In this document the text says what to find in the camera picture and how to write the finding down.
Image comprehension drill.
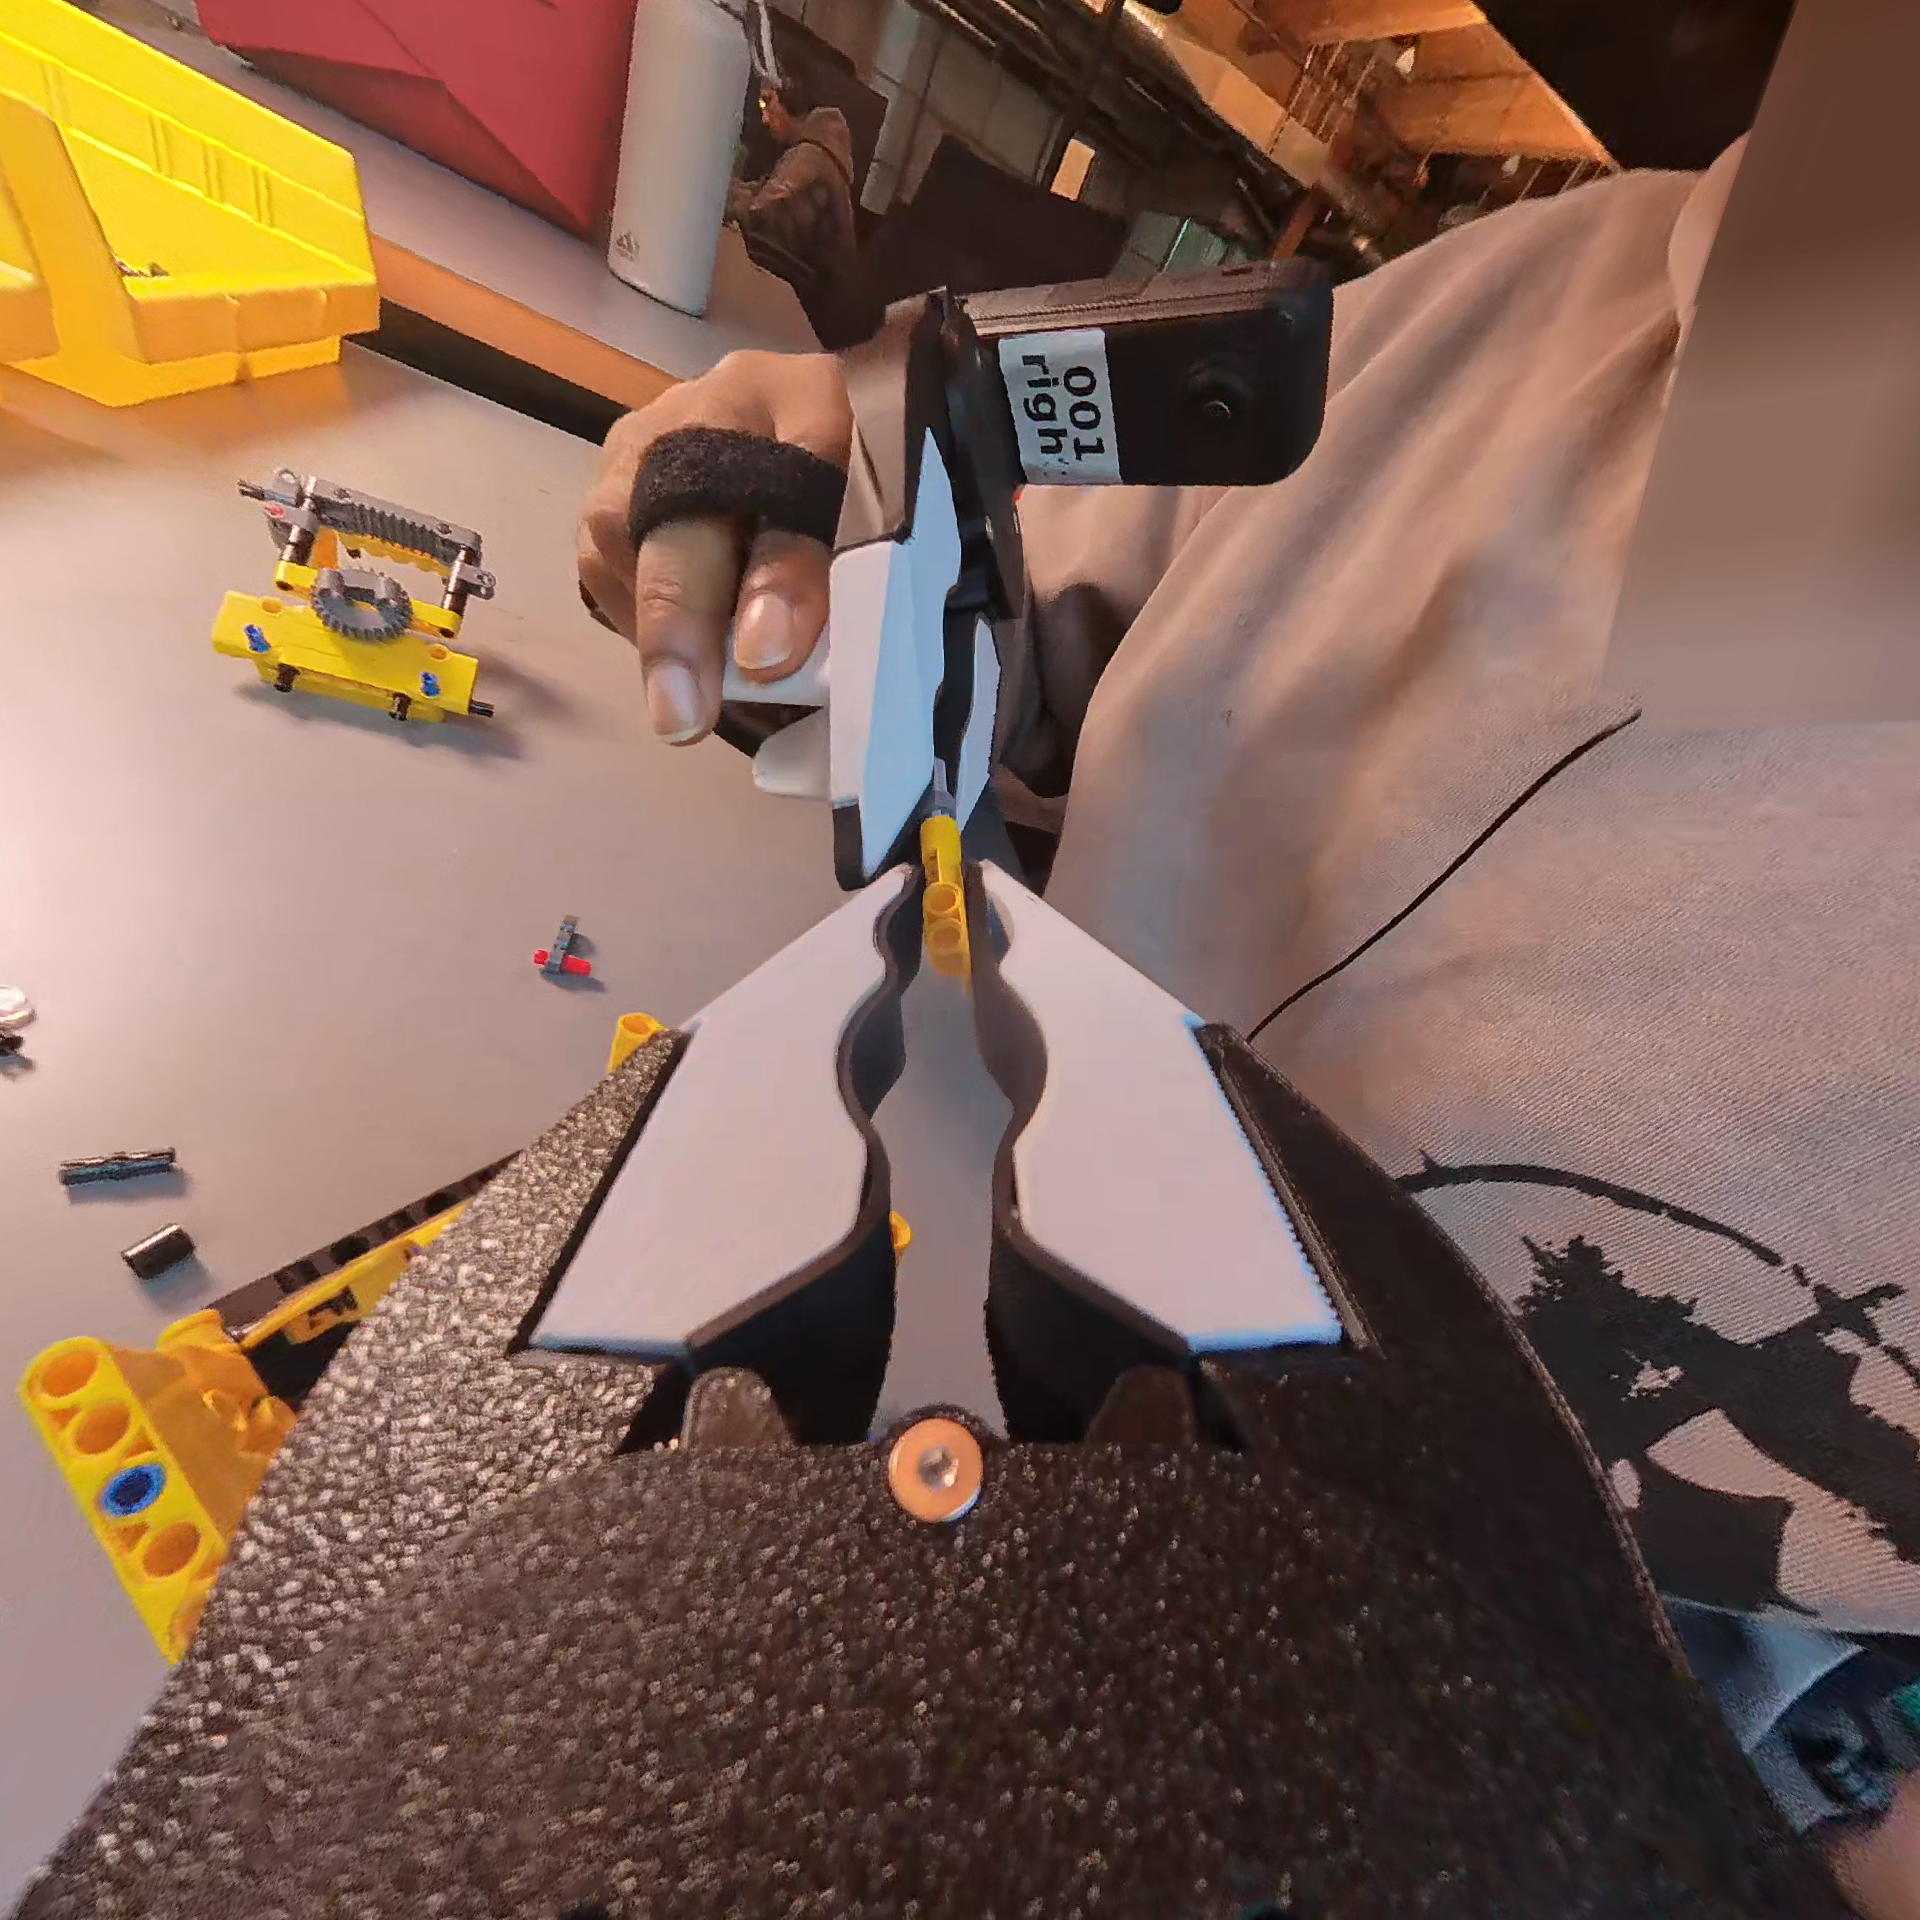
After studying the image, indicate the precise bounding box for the red tote bag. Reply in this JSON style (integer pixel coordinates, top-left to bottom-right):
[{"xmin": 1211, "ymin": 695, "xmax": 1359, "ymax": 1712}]
[{"xmin": 195, "ymin": 0, "xmax": 643, "ymax": 238}]

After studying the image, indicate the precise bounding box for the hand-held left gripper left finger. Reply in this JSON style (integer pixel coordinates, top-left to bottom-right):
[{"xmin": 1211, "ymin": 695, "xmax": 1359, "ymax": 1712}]
[{"xmin": 527, "ymin": 866, "xmax": 917, "ymax": 1368}]

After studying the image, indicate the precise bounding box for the white water bottle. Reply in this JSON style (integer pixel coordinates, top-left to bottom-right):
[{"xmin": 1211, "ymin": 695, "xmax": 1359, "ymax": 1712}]
[{"xmin": 605, "ymin": 0, "xmax": 751, "ymax": 318}]

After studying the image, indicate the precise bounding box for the yellow toy robot model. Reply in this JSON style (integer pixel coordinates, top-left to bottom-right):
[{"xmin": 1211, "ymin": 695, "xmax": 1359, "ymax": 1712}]
[{"xmin": 19, "ymin": 1012, "xmax": 915, "ymax": 1662}]

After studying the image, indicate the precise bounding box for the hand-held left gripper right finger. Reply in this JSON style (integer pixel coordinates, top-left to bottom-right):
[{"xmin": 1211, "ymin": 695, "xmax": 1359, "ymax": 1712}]
[{"xmin": 967, "ymin": 866, "xmax": 1344, "ymax": 1360}]

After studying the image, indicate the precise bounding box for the grey gear piece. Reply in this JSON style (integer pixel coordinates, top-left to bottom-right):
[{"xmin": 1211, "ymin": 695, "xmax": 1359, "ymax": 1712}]
[{"xmin": 310, "ymin": 568, "xmax": 412, "ymax": 648}]

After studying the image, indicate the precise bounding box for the person's right hand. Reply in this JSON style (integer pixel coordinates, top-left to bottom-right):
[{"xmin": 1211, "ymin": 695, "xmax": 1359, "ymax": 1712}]
[{"xmin": 576, "ymin": 348, "xmax": 860, "ymax": 747}]

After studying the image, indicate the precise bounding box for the yellow plastic bin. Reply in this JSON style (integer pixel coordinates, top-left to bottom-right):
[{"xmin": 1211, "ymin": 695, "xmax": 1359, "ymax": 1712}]
[{"xmin": 0, "ymin": 0, "xmax": 382, "ymax": 410}]

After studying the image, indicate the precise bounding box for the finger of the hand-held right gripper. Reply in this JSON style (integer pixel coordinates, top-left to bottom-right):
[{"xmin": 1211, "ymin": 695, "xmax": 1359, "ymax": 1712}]
[
  {"xmin": 829, "ymin": 432, "xmax": 965, "ymax": 889},
  {"xmin": 941, "ymin": 612, "xmax": 1008, "ymax": 847}
]

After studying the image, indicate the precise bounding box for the person's right forearm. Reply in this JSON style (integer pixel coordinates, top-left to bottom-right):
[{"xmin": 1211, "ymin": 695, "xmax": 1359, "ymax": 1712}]
[{"xmin": 839, "ymin": 142, "xmax": 1748, "ymax": 783}]

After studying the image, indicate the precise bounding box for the yellow gear rack subassembly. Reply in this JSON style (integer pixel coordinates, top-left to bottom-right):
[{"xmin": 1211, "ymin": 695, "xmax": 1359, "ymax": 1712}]
[{"xmin": 211, "ymin": 470, "xmax": 501, "ymax": 728}]

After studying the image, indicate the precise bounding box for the grey desk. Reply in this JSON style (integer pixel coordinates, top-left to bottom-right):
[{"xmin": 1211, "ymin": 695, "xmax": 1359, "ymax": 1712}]
[{"xmin": 0, "ymin": 336, "xmax": 1080, "ymax": 1920}]

